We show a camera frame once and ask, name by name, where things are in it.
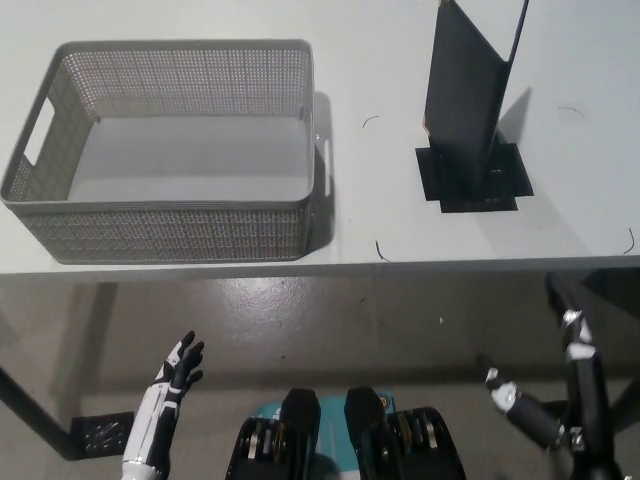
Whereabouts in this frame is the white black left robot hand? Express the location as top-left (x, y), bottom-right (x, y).
top-left (121, 329), bottom-right (206, 470)

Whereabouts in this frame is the black notebook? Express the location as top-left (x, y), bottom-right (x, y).
top-left (422, 0), bottom-right (531, 187)

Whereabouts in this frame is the black table foot plate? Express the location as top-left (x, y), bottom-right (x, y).
top-left (69, 411), bottom-right (135, 459)

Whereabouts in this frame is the white table leg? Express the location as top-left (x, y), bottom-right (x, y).
top-left (74, 282), bottom-right (120, 419)

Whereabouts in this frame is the black table floor bar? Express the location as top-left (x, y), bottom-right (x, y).
top-left (0, 367), bottom-right (71, 459)

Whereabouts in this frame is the grey perforated plastic basket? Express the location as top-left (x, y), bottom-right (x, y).
top-left (0, 38), bottom-right (334, 265)

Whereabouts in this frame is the black cross-shaped floor mat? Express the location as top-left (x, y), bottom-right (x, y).
top-left (415, 142), bottom-right (534, 215)

